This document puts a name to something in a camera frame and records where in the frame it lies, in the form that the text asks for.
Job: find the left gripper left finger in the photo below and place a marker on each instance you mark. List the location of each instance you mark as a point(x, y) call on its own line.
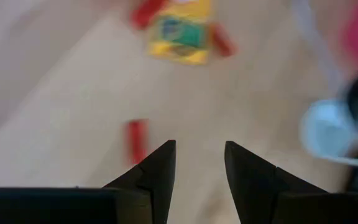
point(157, 174)

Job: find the red rectangular eraser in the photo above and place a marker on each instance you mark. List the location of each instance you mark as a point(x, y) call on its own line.
point(223, 42)
point(137, 141)
point(146, 12)

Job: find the Crayola crayon box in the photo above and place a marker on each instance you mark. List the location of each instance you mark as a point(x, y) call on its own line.
point(182, 37)

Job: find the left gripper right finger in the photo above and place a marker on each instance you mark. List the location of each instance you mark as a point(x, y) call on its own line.
point(250, 180)

